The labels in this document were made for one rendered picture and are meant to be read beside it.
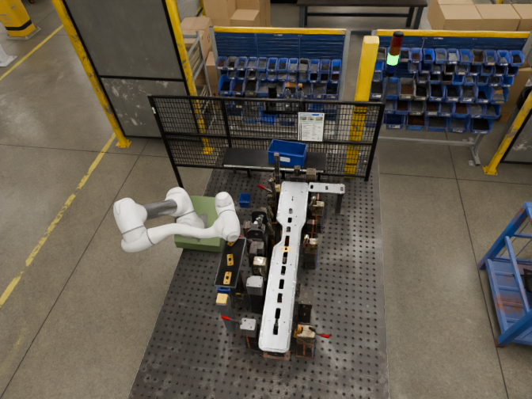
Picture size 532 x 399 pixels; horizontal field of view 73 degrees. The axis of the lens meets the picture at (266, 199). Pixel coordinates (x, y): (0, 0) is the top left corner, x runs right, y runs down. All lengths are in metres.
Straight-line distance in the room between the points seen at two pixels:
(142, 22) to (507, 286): 4.23
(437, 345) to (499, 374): 0.47
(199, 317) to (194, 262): 0.47
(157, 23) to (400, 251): 3.33
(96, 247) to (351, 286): 2.77
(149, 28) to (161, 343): 2.98
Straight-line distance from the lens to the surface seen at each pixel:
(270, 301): 2.42
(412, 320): 3.61
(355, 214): 3.21
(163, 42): 4.20
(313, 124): 3.04
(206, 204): 2.90
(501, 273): 3.94
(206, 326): 2.73
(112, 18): 4.34
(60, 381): 3.81
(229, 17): 6.44
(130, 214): 2.23
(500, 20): 5.08
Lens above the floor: 3.19
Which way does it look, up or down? 49 degrees down
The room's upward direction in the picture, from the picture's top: 5 degrees counter-clockwise
